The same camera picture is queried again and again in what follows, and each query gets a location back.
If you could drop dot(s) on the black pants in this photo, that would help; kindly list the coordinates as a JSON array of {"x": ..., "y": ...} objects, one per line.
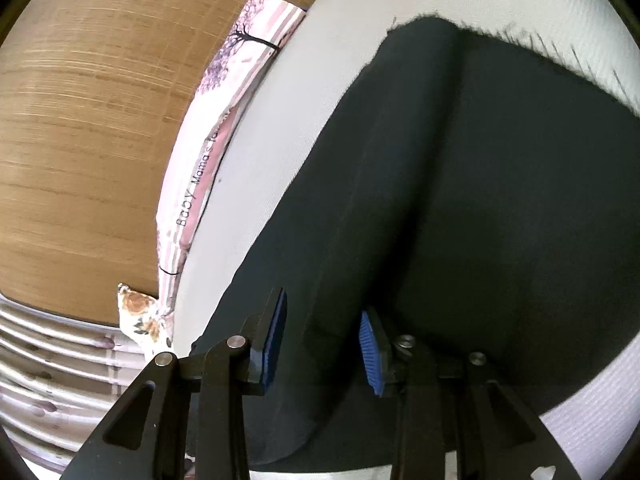
[{"x": 450, "y": 185}]

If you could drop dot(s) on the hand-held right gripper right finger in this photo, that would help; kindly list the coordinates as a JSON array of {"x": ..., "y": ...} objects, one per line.
[{"x": 371, "y": 355}]

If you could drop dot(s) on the floral pillow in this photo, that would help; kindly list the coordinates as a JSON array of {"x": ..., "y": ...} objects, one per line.
[{"x": 137, "y": 310}]

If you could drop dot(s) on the pink striped pillow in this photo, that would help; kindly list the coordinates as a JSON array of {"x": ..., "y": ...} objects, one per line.
[{"x": 220, "y": 110}]

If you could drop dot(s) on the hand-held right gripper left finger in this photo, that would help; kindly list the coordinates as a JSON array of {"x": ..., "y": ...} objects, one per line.
[{"x": 275, "y": 330}]

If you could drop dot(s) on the pale woven mat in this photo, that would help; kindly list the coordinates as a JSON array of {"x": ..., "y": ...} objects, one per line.
[{"x": 300, "y": 135}]

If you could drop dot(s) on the pale ribbed panel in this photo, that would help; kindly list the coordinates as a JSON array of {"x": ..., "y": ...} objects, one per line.
[{"x": 50, "y": 360}]

